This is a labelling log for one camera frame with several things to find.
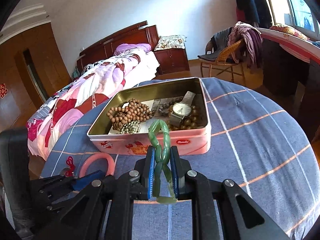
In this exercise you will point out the dark desk pink cover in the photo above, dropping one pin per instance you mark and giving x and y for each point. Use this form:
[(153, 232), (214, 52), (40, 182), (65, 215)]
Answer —
[(291, 77)]

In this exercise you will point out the wooden wardrobe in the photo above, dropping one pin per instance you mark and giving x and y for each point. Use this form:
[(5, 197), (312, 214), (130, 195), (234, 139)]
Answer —
[(32, 70)]

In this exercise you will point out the floral pillow on desk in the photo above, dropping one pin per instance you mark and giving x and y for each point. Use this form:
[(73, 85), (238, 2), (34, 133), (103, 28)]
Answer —
[(289, 30)]

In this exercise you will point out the red wooden nightstand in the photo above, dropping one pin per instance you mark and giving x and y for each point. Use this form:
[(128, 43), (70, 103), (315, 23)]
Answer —
[(171, 61)]

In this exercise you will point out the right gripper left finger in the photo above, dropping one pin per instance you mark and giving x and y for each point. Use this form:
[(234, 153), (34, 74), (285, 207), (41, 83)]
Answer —
[(104, 208)]

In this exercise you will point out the pink bangle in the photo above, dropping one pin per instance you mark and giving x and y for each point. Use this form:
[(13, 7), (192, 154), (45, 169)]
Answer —
[(110, 162)]

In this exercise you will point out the bed with patchwork quilt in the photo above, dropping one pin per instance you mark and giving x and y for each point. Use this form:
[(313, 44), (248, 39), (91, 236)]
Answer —
[(99, 82)]

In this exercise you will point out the purple pillow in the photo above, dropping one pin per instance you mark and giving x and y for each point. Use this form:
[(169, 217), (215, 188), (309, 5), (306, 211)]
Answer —
[(126, 47)]

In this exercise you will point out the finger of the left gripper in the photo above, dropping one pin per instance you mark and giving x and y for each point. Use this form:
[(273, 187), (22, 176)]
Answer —
[(48, 190)]

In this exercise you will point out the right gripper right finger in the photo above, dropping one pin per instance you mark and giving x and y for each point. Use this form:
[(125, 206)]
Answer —
[(220, 209)]

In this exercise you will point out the wooden headboard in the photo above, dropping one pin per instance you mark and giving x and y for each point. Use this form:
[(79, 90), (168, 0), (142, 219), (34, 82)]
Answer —
[(104, 48)]

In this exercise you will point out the floral cushion on nightstand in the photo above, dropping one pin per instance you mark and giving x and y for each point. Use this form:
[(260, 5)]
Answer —
[(171, 42)]

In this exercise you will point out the coin pendant red tassel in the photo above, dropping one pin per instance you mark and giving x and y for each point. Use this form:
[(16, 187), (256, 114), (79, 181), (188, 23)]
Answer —
[(68, 171)]

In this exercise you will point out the silver wrist watch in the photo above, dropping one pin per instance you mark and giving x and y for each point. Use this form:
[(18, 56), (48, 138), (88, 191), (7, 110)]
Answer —
[(181, 109)]

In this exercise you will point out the hanging dark coats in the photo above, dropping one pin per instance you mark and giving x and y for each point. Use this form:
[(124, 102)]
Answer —
[(254, 12)]

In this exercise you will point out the pink rectangular tin box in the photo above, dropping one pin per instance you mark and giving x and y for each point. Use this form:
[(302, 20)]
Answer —
[(193, 136)]

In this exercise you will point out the wicker chair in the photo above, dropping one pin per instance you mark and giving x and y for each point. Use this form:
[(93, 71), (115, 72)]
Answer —
[(223, 61)]

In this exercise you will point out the window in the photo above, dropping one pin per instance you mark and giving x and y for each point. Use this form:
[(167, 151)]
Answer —
[(295, 13)]

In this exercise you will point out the blue plaid tablecloth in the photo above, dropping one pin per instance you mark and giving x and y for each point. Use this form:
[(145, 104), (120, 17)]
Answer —
[(254, 142)]

